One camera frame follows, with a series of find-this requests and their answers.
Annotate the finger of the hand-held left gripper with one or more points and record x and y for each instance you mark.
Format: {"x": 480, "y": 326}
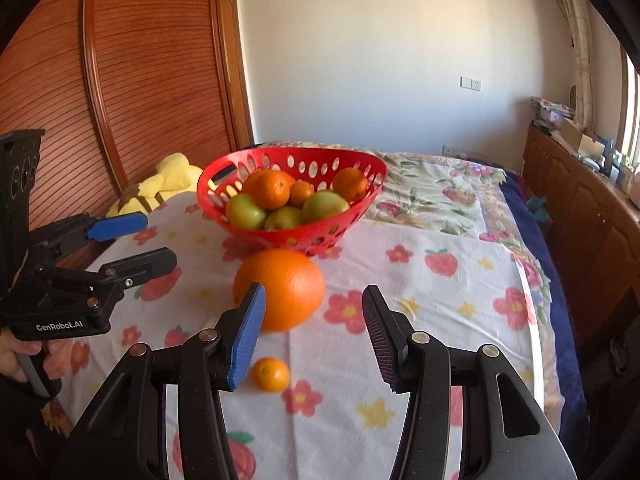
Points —
{"x": 117, "y": 226}
{"x": 150, "y": 262}

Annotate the white wall switch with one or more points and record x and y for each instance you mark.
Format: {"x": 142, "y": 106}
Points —
{"x": 471, "y": 83}

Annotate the yellow plush toy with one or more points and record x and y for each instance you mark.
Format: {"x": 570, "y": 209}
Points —
{"x": 175, "y": 172}

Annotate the floral bed sheet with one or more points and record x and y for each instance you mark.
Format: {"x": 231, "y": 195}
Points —
{"x": 425, "y": 195}

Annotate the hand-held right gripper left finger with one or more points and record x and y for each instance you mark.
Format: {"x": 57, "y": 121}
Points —
{"x": 247, "y": 335}

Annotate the person's left hand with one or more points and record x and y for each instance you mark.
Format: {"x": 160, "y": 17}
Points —
{"x": 12, "y": 355}

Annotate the patterned beige curtain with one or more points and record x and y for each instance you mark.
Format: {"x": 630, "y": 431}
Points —
{"x": 580, "y": 35}

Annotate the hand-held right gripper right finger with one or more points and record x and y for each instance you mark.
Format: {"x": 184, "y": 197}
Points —
{"x": 380, "y": 340}

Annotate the teal cloth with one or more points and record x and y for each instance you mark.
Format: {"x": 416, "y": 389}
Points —
{"x": 540, "y": 208}

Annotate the long wooden cabinet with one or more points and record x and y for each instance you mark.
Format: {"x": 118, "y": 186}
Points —
{"x": 575, "y": 220}

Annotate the wooden louvered wardrobe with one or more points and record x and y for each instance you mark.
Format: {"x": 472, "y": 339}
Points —
{"x": 125, "y": 85}

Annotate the cardboard box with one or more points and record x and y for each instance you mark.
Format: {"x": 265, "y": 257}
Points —
{"x": 582, "y": 142}

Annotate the person's left forearm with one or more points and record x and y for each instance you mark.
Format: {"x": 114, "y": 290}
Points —
{"x": 20, "y": 435}

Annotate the red perforated plastic basket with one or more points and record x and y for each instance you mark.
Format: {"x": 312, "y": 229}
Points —
{"x": 212, "y": 200}

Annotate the small tangerine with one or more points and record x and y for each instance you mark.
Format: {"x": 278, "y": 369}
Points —
{"x": 270, "y": 374}
{"x": 350, "y": 183}
{"x": 301, "y": 193}

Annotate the white strawberry print tablecloth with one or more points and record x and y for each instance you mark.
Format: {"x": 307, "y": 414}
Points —
{"x": 425, "y": 300}

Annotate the green apple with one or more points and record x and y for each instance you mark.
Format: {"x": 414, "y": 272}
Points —
{"x": 285, "y": 218}
{"x": 245, "y": 211}
{"x": 325, "y": 206}

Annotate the wide wall socket plate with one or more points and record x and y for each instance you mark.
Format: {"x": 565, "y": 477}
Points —
{"x": 465, "y": 152}

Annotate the large orange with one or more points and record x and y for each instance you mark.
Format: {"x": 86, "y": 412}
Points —
{"x": 292, "y": 280}
{"x": 267, "y": 187}

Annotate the wood framed window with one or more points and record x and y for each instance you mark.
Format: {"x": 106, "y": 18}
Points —
{"x": 631, "y": 110}

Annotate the dark blue blanket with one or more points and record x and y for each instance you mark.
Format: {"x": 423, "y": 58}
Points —
{"x": 555, "y": 310}

